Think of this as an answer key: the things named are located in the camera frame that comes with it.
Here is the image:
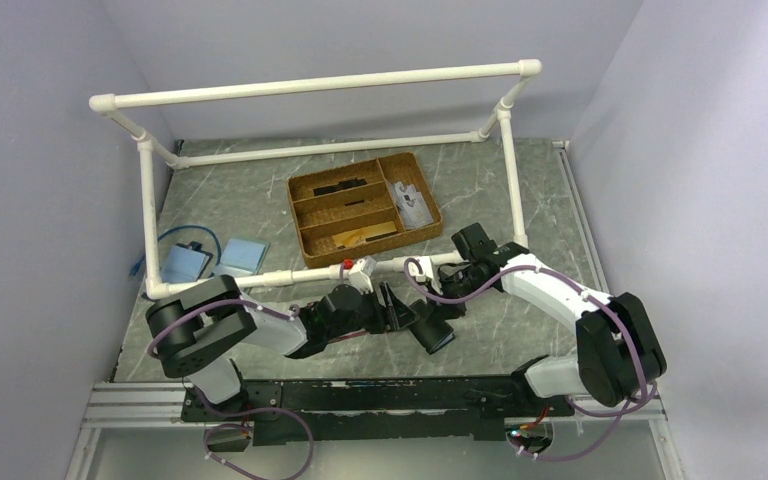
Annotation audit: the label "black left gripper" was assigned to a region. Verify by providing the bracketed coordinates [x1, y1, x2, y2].
[327, 281, 420, 341]

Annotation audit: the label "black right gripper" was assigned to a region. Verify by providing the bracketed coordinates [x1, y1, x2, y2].
[424, 263, 489, 323]

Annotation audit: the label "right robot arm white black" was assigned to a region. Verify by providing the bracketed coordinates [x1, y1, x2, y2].
[441, 223, 667, 415]

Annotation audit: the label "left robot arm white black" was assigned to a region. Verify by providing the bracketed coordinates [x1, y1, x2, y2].
[145, 275, 391, 420]

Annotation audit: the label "red framed card holder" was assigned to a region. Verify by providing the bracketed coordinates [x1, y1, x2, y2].
[328, 330, 382, 345]

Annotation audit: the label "gold card in tray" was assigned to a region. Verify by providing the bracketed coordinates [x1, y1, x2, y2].
[332, 221, 398, 249]

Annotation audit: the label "grey cards in tray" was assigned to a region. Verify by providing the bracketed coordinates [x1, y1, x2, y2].
[387, 181, 434, 230]

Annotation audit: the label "black card in tray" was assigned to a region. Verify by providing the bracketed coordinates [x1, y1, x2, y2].
[313, 178, 368, 197]

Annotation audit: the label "blue card left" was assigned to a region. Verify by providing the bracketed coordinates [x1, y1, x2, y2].
[160, 242, 214, 284]

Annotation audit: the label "brown woven divided tray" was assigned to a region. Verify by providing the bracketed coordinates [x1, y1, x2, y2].
[288, 152, 443, 268]

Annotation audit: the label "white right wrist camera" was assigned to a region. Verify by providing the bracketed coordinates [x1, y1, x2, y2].
[407, 256, 441, 295]

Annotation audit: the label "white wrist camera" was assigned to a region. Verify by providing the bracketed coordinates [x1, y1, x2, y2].
[407, 256, 441, 295]
[340, 256, 377, 294]

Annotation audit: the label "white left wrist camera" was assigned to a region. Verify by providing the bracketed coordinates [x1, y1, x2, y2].
[340, 256, 377, 294]

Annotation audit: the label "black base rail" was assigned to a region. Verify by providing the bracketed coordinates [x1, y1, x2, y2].
[181, 375, 573, 446]

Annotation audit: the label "white PVC pipe frame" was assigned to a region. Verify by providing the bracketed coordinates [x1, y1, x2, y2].
[89, 59, 543, 300]

